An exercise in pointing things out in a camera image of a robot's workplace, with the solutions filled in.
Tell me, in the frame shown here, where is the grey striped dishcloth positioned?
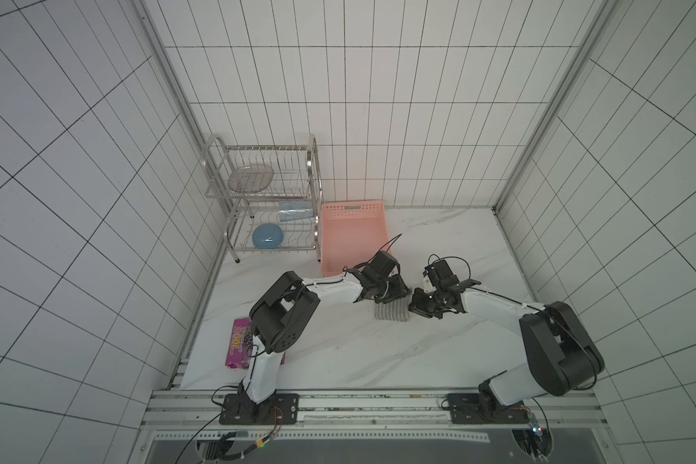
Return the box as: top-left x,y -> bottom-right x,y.
374,296 -> 411,322

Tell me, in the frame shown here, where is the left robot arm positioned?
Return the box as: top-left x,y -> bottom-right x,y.
241,251 -> 410,406

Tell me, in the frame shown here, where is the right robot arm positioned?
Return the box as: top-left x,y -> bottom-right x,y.
409,284 -> 605,409

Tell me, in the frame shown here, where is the pink plastic basket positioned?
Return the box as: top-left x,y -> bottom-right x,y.
319,200 -> 390,276

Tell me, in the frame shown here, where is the light blue container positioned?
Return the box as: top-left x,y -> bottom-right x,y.
278,200 -> 314,222

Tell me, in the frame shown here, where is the blue bowl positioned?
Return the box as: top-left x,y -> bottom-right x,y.
251,223 -> 284,249

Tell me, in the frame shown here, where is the metal dish rack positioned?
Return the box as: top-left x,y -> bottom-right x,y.
200,133 -> 324,263

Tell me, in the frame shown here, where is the purple snack packet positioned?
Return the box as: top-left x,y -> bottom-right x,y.
225,317 -> 261,369

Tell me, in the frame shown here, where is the clear glass plate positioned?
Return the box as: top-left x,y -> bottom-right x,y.
227,164 -> 275,194

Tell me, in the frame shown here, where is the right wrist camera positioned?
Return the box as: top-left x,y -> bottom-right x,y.
423,259 -> 459,290

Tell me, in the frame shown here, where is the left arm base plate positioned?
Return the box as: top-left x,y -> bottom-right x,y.
218,394 -> 301,425

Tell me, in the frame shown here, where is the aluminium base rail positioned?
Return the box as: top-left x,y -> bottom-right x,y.
141,389 -> 608,442

